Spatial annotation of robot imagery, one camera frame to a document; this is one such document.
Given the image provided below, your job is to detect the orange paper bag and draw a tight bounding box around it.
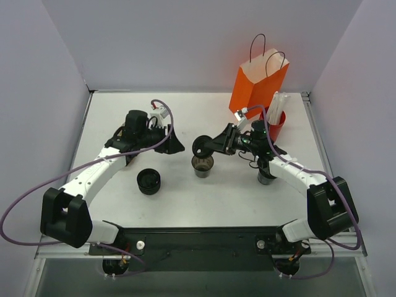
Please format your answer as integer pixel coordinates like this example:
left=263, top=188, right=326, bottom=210
left=229, top=33, right=290, bottom=113

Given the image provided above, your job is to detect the red cylindrical cup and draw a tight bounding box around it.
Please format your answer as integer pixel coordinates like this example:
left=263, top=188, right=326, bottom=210
left=267, top=111, right=286, bottom=142

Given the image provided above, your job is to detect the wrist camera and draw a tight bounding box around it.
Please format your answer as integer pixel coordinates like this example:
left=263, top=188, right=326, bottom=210
left=234, top=107, right=249, bottom=131
left=150, top=106, right=169, bottom=126

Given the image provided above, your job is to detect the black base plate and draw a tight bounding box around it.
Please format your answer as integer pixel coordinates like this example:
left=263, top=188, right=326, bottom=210
left=88, top=226, right=311, bottom=276

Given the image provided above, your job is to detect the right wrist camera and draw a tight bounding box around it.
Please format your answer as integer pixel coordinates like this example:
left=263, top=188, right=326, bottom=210
left=234, top=107, right=249, bottom=131

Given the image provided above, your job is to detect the stack of black lids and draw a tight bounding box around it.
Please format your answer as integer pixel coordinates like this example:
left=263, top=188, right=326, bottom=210
left=137, top=168, right=161, bottom=196

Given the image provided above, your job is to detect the white wrapped straws bundle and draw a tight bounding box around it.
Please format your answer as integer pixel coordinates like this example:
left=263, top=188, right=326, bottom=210
left=266, top=92, right=291, bottom=125

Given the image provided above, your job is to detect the brown cardboard cup carrier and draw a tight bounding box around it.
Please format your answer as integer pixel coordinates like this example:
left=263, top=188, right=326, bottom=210
left=125, top=153, right=139, bottom=166

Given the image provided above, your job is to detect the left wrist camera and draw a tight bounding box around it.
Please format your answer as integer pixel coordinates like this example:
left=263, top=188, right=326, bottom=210
left=150, top=106, right=169, bottom=126

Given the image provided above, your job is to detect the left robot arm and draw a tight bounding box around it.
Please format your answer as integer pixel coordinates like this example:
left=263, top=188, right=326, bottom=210
left=40, top=106, right=185, bottom=254

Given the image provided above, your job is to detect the dark coffee cup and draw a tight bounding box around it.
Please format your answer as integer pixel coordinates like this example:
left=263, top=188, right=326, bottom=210
left=191, top=156, right=214, bottom=178
left=257, top=169, right=276, bottom=185

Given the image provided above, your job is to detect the aluminium frame rail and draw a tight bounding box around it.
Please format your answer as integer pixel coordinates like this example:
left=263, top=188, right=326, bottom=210
left=35, top=230, right=369, bottom=259

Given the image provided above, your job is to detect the black cup lid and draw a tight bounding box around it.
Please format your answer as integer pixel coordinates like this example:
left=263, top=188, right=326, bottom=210
left=192, top=135, right=213, bottom=158

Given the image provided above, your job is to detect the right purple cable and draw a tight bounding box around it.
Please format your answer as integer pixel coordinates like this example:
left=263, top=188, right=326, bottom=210
left=244, top=105, right=363, bottom=279

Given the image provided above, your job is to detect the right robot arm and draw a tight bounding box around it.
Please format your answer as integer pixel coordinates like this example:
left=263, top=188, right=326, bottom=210
left=192, top=120, right=359, bottom=252

